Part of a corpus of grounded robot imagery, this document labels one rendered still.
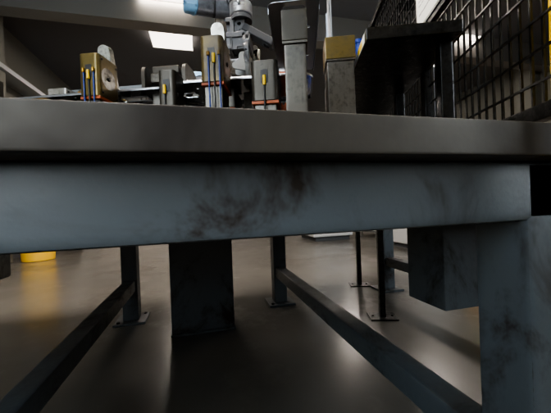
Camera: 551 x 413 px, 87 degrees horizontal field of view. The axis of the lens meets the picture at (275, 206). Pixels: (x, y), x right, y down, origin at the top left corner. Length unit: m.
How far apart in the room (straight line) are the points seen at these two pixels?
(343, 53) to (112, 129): 0.72
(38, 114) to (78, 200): 0.08
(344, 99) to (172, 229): 0.66
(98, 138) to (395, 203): 0.30
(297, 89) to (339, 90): 0.27
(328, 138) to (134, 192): 0.19
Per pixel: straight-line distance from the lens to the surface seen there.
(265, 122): 0.27
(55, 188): 0.32
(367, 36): 0.84
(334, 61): 0.89
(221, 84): 0.81
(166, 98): 0.89
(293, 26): 0.66
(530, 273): 0.53
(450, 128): 0.37
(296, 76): 0.62
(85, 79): 1.01
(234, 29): 1.13
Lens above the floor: 0.61
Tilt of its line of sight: level
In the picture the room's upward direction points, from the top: 2 degrees counter-clockwise
